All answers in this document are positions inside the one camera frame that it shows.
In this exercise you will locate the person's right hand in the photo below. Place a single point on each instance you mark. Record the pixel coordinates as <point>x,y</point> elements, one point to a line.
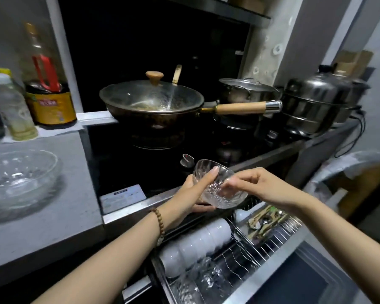
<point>269,186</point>

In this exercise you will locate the person's left hand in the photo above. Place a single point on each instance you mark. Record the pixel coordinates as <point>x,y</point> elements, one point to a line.
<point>185,199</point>

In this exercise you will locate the person's left thumb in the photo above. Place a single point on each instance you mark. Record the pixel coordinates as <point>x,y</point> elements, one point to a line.
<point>207,180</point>

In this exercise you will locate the person's right thumb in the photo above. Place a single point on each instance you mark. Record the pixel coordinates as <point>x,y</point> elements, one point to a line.
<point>237,187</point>

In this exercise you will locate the small cut glass bowl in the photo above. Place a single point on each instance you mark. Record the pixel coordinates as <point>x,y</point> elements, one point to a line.
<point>223,194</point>

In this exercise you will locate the person's right forearm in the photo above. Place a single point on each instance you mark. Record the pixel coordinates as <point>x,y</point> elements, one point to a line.
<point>345,246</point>

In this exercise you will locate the person's left forearm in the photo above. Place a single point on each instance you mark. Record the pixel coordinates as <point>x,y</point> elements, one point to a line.
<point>114,259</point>

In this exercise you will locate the silver stove knob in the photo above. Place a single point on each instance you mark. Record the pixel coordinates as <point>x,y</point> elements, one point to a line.
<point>187,160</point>

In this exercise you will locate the pile of cutlery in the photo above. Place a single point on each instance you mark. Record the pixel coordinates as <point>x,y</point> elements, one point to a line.
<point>267,220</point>

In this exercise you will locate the row of white bowls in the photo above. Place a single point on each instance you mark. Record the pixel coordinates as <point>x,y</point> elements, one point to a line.
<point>193,246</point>

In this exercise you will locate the black glass gas stove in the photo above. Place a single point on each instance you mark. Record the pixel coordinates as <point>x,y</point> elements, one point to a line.
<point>139,164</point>

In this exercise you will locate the white label sticker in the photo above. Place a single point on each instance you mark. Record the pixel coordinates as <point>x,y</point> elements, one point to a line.
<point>123,198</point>

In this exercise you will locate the steel pot with glass lid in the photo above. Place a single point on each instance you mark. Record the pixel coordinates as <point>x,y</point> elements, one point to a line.
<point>245,91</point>

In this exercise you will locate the glass wok lid wooden knob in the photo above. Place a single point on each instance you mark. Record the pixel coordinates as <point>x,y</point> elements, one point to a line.
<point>152,94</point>

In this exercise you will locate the glass bowls in rack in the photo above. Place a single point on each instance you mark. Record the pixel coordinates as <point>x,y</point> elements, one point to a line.
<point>199,284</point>

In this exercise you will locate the trash bin with plastic bag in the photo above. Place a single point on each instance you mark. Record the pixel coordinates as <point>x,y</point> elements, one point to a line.
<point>345,180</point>

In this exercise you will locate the stainless steel steamer pot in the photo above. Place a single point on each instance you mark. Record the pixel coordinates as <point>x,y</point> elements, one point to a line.
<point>316,101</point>

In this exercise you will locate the brown cardboard box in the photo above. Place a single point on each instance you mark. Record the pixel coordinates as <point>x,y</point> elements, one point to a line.
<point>354,63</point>

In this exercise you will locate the steel range hood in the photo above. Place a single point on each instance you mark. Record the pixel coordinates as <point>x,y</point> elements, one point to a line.
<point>215,7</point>

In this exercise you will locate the large clear glass bowl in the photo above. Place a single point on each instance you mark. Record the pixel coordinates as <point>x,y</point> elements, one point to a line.
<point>19,178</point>

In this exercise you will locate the clear plastic bottle white cap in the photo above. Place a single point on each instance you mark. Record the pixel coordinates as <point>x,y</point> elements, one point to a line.
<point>14,113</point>

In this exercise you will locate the bottle with yellow cap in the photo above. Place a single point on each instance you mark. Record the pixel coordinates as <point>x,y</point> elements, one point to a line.
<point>6,72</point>

